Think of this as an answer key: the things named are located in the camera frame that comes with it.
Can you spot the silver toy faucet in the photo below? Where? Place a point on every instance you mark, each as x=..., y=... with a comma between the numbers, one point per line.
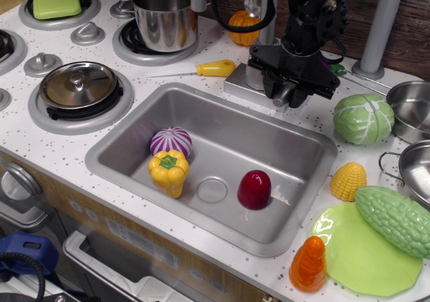
x=246, y=82

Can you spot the clear round knob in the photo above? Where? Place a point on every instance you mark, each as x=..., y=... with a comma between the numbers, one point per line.
x=253, y=8

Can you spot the dark red toy beet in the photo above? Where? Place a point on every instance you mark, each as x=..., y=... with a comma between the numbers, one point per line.
x=254, y=190

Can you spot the purple striped toy onion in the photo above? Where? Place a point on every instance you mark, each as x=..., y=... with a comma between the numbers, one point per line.
x=173, y=138

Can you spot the back right stove burner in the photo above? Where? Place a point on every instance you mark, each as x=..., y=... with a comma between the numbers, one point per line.
x=128, y=45

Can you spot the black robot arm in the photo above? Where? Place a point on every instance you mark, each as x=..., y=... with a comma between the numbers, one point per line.
x=311, y=24

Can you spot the green toy cabbage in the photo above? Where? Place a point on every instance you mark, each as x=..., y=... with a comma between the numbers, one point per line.
x=363, y=118

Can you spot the green toy bitter gourd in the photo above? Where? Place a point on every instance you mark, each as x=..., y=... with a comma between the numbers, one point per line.
x=403, y=222

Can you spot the far left stove burner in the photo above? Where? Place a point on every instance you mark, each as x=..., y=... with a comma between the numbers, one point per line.
x=13, y=51

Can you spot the grey oven door handle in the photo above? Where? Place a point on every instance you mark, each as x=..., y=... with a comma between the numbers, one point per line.
x=21, y=205

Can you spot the light green plastic plate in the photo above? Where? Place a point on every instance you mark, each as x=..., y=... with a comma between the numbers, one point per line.
x=360, y=258

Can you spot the grey stove knob middle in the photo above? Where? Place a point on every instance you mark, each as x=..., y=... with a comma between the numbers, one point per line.
x=88, y=34

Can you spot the steel pot lid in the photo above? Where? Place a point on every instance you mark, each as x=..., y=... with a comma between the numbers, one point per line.
x=78, y=85

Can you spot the tall steel pot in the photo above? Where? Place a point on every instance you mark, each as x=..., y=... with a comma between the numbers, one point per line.
x=166, y=25

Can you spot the grey stove knob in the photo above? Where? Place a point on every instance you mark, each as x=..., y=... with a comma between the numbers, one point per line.
x=123, y=9
x=88, y=34
x=41, y=64

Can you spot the stove burner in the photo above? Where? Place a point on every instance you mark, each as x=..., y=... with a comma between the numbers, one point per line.
x=13, y=51
x=89, y=9
x=86, y=120
x=128, y=45

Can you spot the orange toy carrot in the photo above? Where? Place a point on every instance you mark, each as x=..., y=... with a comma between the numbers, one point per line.
x=308, y=269

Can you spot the steel saucepan with handle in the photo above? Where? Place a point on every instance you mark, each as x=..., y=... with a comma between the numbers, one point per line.
x=408, y=100

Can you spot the grey stove knob edge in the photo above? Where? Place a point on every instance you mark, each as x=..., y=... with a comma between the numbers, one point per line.
x=5, y=99

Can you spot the grey stove knob left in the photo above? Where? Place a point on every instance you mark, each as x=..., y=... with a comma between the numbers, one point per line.
x=41, y=64

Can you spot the yellow handled toy knife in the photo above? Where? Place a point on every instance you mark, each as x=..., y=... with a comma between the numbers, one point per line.
x=219, y=68

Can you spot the grey right support pole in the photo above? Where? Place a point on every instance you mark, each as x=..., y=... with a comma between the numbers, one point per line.
x=370, y=65

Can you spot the back left stove burner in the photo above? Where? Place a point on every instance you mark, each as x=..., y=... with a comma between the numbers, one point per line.
x=89, y=9

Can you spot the silver faucet lever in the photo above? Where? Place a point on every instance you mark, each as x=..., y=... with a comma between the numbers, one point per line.
x=283, y=94

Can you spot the grey stove knob back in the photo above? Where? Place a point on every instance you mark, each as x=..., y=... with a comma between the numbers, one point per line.
x=123, y=9

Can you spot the purple toy eggplant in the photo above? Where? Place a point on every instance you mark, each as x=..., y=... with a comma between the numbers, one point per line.
x=333, y=65

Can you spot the silver toy sink basin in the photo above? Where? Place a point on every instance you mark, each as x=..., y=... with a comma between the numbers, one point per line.
x=228, y=140

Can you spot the yellow toy corn piece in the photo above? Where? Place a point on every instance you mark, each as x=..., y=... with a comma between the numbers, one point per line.
x=347, y=180

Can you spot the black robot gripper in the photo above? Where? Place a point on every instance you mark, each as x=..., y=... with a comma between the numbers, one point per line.
x=277, y=64

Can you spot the orange toy pumpkin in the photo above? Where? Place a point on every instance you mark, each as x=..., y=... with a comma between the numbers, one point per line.
x=243, y=19

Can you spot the yellow toy bell pepper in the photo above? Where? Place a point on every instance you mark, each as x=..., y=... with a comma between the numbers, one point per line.
x=168, y=172

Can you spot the front left stove burner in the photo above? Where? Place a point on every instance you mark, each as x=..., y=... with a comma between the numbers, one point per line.
x=86, y=120

